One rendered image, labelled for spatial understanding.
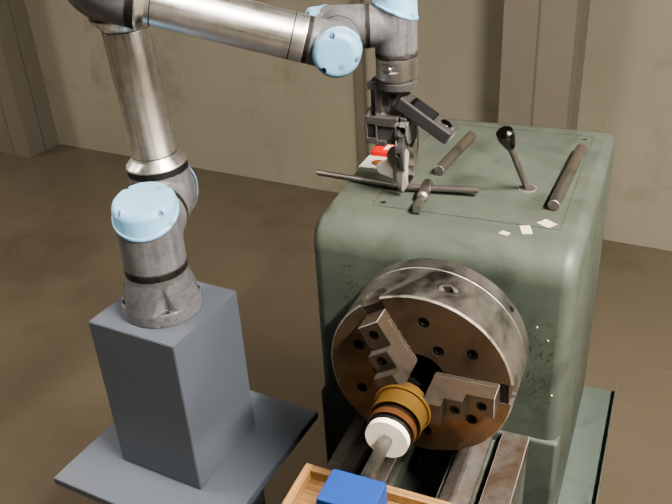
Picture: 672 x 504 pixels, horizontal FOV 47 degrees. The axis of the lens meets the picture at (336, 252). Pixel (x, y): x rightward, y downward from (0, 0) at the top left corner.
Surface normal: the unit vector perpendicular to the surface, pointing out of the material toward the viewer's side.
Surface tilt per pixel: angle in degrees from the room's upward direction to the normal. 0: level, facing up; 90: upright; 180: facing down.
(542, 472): 90
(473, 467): 30
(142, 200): 7
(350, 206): 0
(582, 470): 0
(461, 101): 90
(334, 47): 90
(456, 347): 90
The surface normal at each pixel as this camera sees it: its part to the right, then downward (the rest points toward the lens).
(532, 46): -0.47, 0.46
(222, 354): 0.88, 0.18
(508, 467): -0.05, -0.87
